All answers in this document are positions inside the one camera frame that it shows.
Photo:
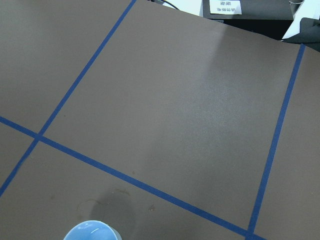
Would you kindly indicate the black box device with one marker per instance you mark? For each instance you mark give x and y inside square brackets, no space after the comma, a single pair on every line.
[270,18]

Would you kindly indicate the grey metal cylinder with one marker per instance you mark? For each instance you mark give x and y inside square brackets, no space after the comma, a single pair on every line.
[295,5]

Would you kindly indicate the light blue plastic cup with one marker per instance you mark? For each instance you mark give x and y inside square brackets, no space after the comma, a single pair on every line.
[92,230]

